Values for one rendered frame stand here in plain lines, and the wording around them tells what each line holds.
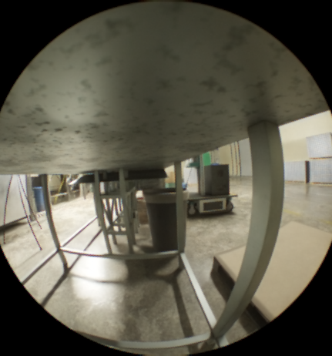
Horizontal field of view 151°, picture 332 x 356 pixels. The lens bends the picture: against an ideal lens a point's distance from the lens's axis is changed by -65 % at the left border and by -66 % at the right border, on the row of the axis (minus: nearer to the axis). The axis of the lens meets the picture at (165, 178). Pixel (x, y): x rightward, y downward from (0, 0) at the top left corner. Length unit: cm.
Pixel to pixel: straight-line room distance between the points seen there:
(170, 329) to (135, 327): 17
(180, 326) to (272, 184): 74
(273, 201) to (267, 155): 6
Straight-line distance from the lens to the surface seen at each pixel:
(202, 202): 202
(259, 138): 20
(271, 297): 80
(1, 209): 267
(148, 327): 80
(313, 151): 685
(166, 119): 16
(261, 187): 20
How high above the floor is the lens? 74
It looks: 2 degrees down
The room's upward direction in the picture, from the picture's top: 4 degrees counter-clockwise
